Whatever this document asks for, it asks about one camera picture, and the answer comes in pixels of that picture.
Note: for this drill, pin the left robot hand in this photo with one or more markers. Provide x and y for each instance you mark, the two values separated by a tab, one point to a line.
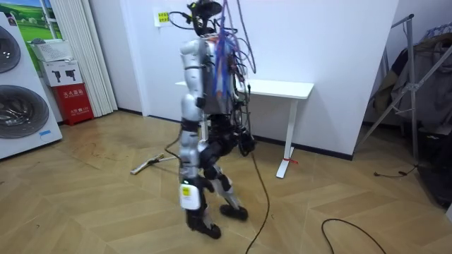
189	196

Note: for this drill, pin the red fire equipment box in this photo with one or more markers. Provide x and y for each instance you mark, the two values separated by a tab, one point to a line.
74	104

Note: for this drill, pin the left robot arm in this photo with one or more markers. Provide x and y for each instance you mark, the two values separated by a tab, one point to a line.
191	106

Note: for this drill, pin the metal drying rack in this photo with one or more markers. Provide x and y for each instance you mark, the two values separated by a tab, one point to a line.
411	88

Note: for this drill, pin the yellow wall sign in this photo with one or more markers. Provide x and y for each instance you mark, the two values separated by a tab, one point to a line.
163	17

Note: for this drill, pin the white folding screen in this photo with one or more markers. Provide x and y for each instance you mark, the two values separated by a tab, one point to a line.
88	56

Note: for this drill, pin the red tape strip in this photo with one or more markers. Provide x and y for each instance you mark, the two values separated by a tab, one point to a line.
290	161

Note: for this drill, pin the grey hanging clothes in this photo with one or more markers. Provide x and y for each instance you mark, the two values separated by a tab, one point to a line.
434	88

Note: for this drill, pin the black bag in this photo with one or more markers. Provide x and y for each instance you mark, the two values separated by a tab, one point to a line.
438	169

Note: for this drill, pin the white cardboard box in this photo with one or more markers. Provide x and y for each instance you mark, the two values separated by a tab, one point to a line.
61	73

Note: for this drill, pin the white desk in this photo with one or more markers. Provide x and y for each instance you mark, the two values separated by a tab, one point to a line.
282	89

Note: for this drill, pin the robot body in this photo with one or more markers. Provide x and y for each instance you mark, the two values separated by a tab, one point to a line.
215	95

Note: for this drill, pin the green landscape wall poster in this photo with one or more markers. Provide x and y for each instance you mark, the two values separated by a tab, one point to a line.
30	21

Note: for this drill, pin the robot legs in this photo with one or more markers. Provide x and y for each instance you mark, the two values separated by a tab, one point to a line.
226	192

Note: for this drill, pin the white washing machine tower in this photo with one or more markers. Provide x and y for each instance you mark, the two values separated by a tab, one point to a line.
21	106

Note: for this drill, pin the white perforated device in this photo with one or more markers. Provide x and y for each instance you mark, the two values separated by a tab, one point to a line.
53	50

